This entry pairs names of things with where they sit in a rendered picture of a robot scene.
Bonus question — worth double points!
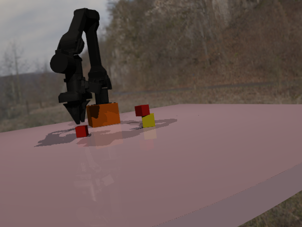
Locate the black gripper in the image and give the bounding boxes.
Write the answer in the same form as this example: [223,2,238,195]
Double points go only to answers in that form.
[58,73,92,124]

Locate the olive yellow cube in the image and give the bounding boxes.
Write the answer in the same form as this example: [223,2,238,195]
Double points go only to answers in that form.
[142,113,155,128]

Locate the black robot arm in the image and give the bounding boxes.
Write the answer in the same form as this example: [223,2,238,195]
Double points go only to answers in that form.
[50,8,112,105]

